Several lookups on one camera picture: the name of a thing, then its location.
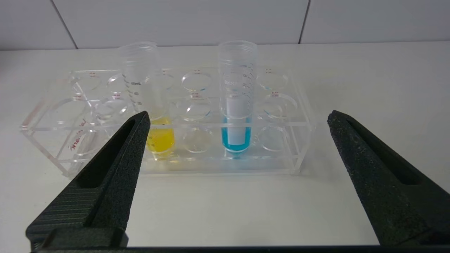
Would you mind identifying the test tube with blue pigment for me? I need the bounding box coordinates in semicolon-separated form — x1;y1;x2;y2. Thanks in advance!
218;40;259;156

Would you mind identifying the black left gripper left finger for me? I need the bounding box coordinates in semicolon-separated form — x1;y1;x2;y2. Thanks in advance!
26;111;151;246

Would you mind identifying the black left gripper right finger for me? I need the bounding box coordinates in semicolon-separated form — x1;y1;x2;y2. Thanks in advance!
327;110;450;246

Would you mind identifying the test tube with yellow pigment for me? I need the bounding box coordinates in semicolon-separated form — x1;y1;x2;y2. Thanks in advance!
118;41;176;157

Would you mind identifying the clear acrylic test tube rack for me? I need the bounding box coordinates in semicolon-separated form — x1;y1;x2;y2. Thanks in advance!
20;68;315;178

